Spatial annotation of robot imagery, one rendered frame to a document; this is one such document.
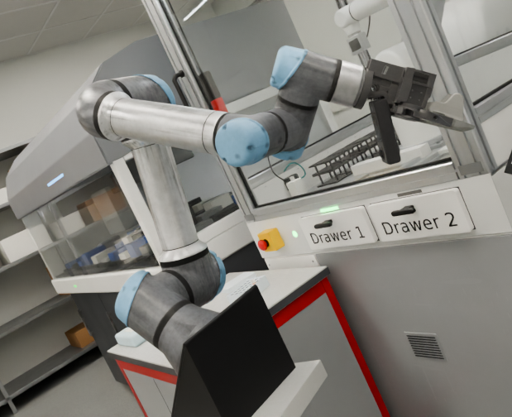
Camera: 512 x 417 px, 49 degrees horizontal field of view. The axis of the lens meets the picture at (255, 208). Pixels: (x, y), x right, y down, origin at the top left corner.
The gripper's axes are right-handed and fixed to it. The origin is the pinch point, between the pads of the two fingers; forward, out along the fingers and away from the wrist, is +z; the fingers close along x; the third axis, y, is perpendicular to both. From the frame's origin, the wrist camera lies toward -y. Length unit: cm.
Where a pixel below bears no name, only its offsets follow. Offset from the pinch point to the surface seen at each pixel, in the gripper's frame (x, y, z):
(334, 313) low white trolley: 73, -61, 3
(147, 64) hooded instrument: 137, 3, -88
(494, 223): 27.4, -16.4, 22.5
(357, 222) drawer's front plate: 58, -28, -1
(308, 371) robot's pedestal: 8, -54, -13
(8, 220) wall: 400, -153, -238
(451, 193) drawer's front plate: 31.3, -12.3, 12.2
